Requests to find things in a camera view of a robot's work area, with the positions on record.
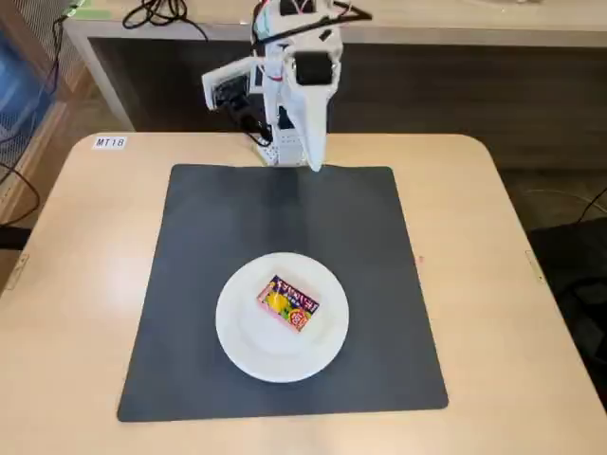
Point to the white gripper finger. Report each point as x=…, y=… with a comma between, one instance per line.
x=318, y=128
x=299, y=114

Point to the yellow and purple candy box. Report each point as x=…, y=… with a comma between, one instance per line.
x=287, y=303

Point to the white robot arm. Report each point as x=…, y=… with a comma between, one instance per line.
x=284, y=151

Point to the round white dish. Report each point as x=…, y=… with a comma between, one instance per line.
x=246, y=341

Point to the beige background desk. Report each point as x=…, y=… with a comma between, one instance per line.
x=427, y=28

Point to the white MT18 label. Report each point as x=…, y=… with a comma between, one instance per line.
x=110, y=142

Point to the dark grey square mat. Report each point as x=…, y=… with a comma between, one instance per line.
x=189, y=284

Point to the green tape strip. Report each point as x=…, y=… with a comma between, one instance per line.
x=90, y=8

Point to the blue plastic bin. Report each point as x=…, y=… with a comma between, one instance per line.
x=19, y=80

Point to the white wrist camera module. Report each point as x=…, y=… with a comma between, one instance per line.
x=225, y=85

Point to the small metal table bracket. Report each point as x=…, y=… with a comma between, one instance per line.
x=536, y=265

